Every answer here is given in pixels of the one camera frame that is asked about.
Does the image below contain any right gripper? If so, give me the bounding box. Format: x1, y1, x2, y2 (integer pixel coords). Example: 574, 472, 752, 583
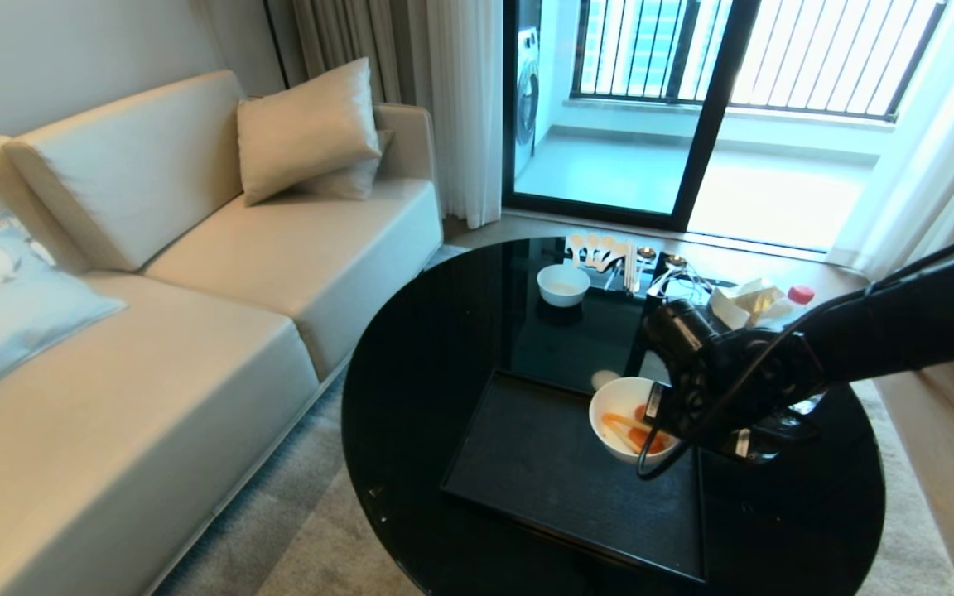
645, 363, 733, 445

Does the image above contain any white bowl with scraps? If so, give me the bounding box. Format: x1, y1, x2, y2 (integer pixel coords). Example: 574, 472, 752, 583
589, 377, 685, 465

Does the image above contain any empty white bowl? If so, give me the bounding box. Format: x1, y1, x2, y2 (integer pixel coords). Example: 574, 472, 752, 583
537, 264, 591, 309

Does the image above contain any black rectangular tray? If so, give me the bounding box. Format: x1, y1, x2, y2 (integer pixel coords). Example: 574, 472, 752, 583
441, 368, 706, 584

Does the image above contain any orange food scrap chunk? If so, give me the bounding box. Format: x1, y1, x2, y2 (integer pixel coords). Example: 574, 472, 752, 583
628, 426, 670, 455

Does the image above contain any orange food scrap strip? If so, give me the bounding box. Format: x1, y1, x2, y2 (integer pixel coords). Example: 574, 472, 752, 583
600, 412, 652, 438

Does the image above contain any crumpled tissue pack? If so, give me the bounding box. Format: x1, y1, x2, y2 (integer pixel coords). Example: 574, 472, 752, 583
709, 278, 794, 330

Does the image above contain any row of white spoons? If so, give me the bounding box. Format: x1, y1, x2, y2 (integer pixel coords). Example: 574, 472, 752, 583
561, 235, 739, 297

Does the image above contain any bottle with red cap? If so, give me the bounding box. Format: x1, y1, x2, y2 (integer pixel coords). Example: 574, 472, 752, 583
763, 285, 816, 325

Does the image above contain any round black glass table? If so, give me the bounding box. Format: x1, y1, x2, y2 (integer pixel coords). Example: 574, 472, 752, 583
341, 236, 888, 596

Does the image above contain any black framed sliding glass door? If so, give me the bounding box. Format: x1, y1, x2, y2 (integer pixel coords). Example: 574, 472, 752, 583
502, 0, 950, 253

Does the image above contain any white washing machine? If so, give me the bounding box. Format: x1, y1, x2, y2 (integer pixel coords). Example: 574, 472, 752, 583
514, 25, 542, 176

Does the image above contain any white sheer curtain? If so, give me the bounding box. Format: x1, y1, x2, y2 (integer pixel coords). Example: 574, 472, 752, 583
826, 0, 954, 281
426, 0, 505, 230

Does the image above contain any black balcony railing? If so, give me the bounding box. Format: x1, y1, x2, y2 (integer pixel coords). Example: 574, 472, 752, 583
571, 0, 947, 123

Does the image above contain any small beige cushion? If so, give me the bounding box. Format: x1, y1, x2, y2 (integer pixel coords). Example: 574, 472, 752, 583
293, 128, 396, 201

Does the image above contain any beige sofa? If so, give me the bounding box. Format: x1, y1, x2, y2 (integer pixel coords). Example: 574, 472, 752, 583
0, 70, 445, 596

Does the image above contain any large beige cushion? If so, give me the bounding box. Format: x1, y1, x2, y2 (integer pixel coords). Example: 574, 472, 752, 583
236, 56, 383, 207

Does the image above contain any beige curtain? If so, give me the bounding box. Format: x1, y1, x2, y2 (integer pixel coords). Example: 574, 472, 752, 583
290, 0, 445, 107

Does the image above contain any light blue printed pillow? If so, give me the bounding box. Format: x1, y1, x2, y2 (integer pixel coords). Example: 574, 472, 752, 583
0, 213, 128, 416

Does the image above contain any black cable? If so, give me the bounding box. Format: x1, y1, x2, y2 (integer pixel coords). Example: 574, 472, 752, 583
636, 222, 954, 481

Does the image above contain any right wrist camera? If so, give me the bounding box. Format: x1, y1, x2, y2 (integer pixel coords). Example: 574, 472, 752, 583
713, 396, 826, 463

